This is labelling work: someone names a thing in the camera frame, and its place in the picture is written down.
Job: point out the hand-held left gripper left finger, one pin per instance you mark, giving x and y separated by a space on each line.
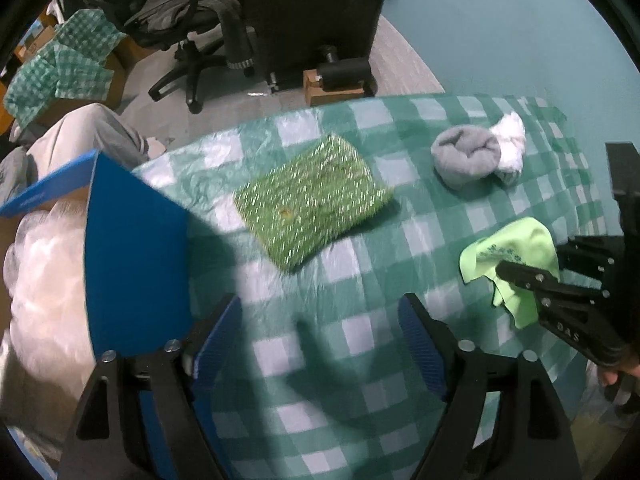
215 355

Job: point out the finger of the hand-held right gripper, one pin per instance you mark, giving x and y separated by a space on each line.
565 305
595 260

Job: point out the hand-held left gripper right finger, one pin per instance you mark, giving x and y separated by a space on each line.
422 350

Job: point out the neon green cloth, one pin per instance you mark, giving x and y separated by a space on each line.
520 240

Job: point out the blue-rimmed cardboard box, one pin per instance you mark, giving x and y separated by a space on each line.
135 260

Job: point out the green sparkly scrub pad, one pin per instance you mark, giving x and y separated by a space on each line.
310 200

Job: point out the white mesh bath pouf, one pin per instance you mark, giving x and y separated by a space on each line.
45 285

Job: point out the person's right hand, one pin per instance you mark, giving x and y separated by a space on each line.
611 379

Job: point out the green checked tablecloth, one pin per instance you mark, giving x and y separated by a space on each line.
350 385

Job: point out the silver trash bag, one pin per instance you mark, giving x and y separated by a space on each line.
590 405

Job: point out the white crumpled sock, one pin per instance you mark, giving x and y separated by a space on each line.
511 142

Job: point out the grey rolled sock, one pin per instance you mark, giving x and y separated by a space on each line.
465 157

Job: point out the grey covered mattress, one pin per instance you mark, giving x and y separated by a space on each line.
85 130

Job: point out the large cardboard box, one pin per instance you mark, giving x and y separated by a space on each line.
132 51
114 85

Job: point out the black office chair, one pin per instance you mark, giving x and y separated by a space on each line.
192 67

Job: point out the green checked cloth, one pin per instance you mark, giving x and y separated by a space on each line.
65 70

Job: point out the dark grey clothes on chair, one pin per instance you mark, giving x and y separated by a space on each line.
170 7

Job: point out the tall black cabinet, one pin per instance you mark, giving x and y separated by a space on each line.
310 10

